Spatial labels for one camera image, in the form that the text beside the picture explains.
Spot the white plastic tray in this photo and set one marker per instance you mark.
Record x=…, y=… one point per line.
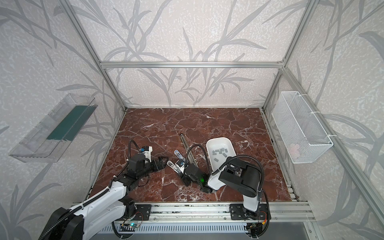
x=217, y=143

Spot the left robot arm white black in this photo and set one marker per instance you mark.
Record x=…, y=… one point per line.
x=83, y=221

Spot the white wire mesh basket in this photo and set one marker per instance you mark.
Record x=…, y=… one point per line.
x=298, y=124

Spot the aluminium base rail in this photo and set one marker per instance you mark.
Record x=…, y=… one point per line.
x=199, y=212

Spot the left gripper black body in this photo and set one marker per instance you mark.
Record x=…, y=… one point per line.
x=159, y=163

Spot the clear plastic wall bin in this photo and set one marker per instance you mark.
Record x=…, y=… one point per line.
x=48, y=141

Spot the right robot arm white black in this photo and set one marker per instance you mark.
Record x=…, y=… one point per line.
x=242, y=173

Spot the aluminium cage frame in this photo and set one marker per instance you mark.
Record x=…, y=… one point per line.
x=361, y=181

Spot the pink item in basket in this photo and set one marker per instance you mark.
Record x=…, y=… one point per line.
x=294, y=151

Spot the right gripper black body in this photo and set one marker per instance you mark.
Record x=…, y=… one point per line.
x=185, y=169

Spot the blue staple remover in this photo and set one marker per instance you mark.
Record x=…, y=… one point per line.
x=178, y=154

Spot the grey staple strips pile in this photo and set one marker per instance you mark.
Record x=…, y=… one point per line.
x=221, y=152

